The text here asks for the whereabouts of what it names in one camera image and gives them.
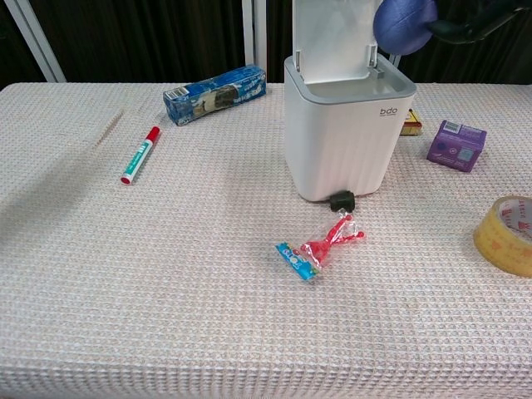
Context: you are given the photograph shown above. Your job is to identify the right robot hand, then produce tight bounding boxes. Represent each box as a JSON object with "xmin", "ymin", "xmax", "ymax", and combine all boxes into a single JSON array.
[{"xmin": 427, "ymin": 0, "xmax": 532, "ymax": 45}]

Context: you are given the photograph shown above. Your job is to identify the purple ball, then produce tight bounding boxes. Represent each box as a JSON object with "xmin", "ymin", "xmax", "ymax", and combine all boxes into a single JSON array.
[{"xmin": 372, "ymin": 0, "xmax": 440, "ymax": 56}]

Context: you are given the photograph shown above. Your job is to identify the white desktop trash bin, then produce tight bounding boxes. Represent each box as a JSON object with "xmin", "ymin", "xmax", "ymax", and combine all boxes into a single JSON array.
[{"xmin": 283, "ymin": 0, "xmax": 417, "ymax": 204}]

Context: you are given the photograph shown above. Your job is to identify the dark curtain panel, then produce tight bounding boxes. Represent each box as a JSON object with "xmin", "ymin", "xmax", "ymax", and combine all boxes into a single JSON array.
[
  {"xmin": 265, "ymin": 0, "xmax": 294, "ymax": 83},
  {"xmin": 28, "ymin": 0, "xmax": 246, "ymax": 83},
  {"xmin": 0, "ymin": 10, "xmax": 47, "ymax": 91},
  {"xmin": 394, "ymin": 35, "xmax": 532, "ymax": 86}
]

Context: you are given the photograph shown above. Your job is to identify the gold and red small box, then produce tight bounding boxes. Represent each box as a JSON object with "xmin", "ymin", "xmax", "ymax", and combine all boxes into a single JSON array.
[{"xmin": 399, "ymin": 108, "xmax": 424, "ymax": 137}]

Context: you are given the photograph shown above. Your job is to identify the purple small carton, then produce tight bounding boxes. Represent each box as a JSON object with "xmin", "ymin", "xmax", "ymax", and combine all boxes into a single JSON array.
[{"xmin": 426, "ymin": 120, "xmax": 488, "ymax": 173}]

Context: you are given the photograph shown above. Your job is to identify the yellowish packing tape roll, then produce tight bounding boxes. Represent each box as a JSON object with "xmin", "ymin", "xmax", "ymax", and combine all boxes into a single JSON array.
[{"xmin": 472, "ymin": 195, "xmax": 532, "ymax": 278}]

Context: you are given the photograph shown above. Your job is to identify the blue cardboard snack box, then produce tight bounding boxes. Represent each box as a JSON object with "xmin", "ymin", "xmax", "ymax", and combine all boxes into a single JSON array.
[{"xmin": 162, "ymin": 64, "xmax": 268, "ymax": 127}]

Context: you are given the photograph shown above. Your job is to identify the red toy in plastic packet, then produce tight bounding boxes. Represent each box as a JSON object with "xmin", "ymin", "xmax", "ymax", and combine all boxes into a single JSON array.
[{"xmin": 274, "ymin": 210, "xmax": 367, "ymax": 283}]

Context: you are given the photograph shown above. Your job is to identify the red-capped whiteboard marker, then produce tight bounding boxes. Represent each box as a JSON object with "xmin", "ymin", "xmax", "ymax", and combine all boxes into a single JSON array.
[{"xmin": 120, "ymin": 126, "xmax": 162, "ymax": 185}]

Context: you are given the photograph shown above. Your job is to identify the beige waffle tablecloth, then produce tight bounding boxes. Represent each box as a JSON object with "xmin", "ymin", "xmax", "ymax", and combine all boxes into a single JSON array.
[{"xmin": 0, "ymin": 81, "xmax": 532, "ymax": 399}]

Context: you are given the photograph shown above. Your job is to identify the white frame post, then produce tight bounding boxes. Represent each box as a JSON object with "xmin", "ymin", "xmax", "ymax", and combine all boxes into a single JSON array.
[
  {"xmin": 0, "ymin": 0, "xmax": 66, "ymax": 84},
  {"xmin": 242, "ymin": 0, "xmax": 267, "ymax": 71}
]

